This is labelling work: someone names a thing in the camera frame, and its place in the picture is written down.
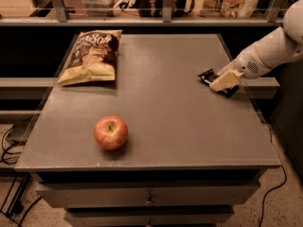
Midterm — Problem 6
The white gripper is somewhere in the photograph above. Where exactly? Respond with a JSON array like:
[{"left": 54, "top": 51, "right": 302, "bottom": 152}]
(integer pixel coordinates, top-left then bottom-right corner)
[{"left": 210, "top": 47, "right": 271, "bottom": 92}]

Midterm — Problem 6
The black rxbar chocolate wrapper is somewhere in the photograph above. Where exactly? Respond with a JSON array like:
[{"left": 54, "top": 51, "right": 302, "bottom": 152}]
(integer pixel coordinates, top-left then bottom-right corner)
[{"left": 198, "top": 69, "right": 240, "bottom": 98}]

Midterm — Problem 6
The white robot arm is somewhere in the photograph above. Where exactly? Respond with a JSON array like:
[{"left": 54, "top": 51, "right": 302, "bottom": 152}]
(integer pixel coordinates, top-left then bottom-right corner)
[{"left": 210, "top": 0, "right": 303, "bottom": 92}]

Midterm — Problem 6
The red apple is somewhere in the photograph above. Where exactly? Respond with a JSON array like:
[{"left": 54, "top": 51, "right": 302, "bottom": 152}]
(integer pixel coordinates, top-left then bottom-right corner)
[{"left": 94, "top": 115, "right": 128, "bottom": 150}]

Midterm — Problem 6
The printed snack bag on shelf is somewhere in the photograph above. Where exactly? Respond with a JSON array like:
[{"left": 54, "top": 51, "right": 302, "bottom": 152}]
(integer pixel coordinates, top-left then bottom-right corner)
[{"left": 199, "top": 0, "right": 258, "bottom": 18}]

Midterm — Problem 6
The black backpack on shelf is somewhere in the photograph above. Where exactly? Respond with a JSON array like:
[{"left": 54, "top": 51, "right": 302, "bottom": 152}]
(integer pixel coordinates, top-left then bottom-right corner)
[{"left": 118, "top": 0, "right": 195, "bottom": 17}]

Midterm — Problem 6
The grey upper drawer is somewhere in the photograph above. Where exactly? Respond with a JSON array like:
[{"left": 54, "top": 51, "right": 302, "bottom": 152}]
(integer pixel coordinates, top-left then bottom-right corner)
[{"left": 36, "top": 181, "right": 259, "bottom": 209}]

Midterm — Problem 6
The grey drawer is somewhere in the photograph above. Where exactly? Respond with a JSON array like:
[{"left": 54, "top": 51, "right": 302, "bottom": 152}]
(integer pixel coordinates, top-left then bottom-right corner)
[
  {"left": 64, "top": 206, "right": 234, "bottom": 227},
  {"left": 36, "top": 181, "right": 259, "bottom": 209}
]

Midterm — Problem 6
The yellow brown chip bag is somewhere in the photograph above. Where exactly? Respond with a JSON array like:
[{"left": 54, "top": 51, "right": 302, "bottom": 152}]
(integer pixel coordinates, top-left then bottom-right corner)
[{"left": 58, "top": 30, "right": 122, "bottom": 86}]

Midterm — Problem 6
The grey lower drawer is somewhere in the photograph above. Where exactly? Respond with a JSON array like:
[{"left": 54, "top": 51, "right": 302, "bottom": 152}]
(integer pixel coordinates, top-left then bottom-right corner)
[{"left": 64, "top": 206, "right": 234, "bottom": 227}]

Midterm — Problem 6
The metal shelf rail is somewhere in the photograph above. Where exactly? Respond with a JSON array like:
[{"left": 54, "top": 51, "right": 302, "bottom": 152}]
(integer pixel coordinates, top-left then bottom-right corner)
[{"left": 0, "top": 0, "right": 303, "bottom": 27}]

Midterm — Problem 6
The black cable right floor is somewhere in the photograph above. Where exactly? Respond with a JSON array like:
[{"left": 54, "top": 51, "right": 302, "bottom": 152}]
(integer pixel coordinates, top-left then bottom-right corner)
[{"left": 258, "top": 165, "right": 288, "bottom": 227}]

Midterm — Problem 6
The black cables left floor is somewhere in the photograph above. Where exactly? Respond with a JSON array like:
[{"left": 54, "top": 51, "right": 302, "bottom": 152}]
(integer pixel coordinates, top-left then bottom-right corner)
[{"left": 0, "top": 116, "right": 42, "bottom": 227}]

